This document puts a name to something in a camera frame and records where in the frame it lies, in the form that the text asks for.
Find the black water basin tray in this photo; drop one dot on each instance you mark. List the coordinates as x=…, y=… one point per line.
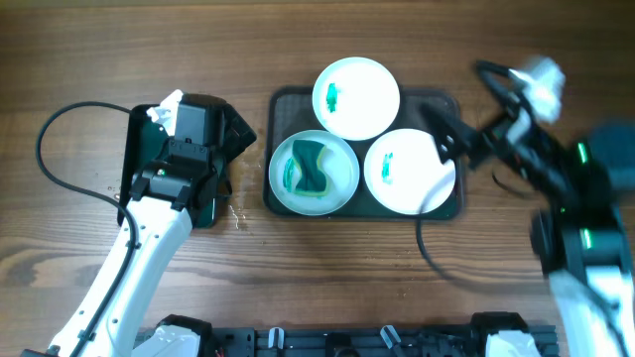
x=136, y=144

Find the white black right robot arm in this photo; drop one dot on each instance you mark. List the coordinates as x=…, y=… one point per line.
x=580, y=239

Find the green yellow sponge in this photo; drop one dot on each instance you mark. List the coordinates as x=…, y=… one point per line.
x=303, y=174

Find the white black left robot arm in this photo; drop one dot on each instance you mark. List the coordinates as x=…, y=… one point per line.
x=161, y=203

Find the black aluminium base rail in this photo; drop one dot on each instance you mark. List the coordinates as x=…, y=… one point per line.
x=178, y=335

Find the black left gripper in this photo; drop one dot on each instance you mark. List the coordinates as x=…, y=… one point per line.
x=237, y=132

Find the white plate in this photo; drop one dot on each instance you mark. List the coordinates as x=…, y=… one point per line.
x=340, y=164
x=356, y=98
x=403, y=172

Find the white top plate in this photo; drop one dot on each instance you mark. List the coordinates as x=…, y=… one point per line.
x=356, y=98

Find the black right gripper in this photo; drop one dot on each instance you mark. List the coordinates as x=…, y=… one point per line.
x=477, y=144

